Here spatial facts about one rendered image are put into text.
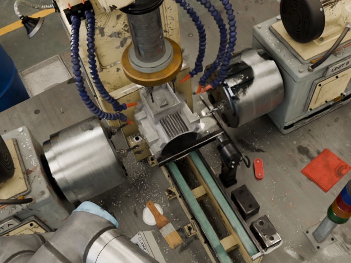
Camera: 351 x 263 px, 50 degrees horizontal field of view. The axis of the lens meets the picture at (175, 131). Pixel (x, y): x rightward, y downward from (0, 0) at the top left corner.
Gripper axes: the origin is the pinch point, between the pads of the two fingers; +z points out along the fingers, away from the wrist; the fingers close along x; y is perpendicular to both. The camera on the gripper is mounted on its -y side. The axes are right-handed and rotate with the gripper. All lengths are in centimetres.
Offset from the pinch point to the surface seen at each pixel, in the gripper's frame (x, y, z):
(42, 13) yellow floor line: 67, 262, 90
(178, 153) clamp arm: -16.9, 23.6, 24.7
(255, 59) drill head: -54, 36, 38
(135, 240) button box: -0.8, 2.1, 5.8
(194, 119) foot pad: -27.3, 30.1, 27.5
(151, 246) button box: -3.4, -1.7, 8.0
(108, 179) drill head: -0.5, 24.0, 6.3
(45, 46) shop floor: 74, 221, 84
